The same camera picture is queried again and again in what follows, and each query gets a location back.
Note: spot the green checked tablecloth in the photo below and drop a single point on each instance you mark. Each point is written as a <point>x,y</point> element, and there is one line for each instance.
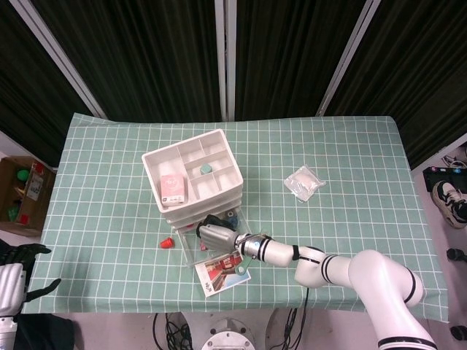
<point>328,218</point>

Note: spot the white frame pole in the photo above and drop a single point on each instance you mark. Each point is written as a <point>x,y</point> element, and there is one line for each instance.
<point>346,58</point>
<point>226,58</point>
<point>58,58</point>

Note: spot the blue round block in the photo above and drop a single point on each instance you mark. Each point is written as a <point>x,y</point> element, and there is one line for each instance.
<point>231,218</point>

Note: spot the clear plastic drawer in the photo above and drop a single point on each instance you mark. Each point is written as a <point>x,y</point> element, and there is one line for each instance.
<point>189,251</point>

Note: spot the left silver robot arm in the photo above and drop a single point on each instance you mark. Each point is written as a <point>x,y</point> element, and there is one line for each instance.
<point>7,331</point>

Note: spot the clear packet with white pad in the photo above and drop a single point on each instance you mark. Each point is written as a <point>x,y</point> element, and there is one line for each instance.
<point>303,182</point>

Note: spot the white drawer organizer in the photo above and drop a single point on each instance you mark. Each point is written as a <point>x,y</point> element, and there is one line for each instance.
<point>215,198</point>

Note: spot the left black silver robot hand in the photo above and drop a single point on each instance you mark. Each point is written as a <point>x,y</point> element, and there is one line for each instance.
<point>11,284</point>

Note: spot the black round plug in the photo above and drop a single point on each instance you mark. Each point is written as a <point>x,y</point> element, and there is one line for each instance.
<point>457,254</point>

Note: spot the small red cup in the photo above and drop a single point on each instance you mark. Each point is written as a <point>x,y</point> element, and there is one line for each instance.
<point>167,243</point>

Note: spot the photo postcard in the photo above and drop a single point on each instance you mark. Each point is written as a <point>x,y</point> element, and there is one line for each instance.
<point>222,279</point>

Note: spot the dark green curtain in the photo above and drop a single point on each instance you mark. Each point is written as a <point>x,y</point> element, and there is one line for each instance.
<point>419,65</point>
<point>146,54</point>
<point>292,54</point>
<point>25,91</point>

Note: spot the green round cap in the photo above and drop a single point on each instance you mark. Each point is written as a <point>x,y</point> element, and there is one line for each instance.
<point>206,168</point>

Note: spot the brown cardboard box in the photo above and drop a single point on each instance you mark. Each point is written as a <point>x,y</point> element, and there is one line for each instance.
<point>22,204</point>

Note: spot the pink card box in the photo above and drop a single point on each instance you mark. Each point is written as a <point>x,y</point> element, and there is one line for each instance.
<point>174,189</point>

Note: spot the black device with coloured buttons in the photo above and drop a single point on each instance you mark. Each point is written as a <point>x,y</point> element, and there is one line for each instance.
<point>443,175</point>

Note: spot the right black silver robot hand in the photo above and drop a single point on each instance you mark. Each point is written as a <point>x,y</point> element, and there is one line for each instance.
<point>217,237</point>

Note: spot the green ball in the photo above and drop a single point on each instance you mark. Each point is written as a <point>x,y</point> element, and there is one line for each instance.
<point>23,174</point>

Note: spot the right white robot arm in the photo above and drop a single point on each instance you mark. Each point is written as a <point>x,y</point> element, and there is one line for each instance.
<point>376,277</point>

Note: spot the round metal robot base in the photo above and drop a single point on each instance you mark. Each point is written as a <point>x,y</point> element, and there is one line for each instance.
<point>228,337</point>

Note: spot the black white sneaker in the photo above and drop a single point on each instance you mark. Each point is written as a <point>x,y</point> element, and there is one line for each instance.
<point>450,200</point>

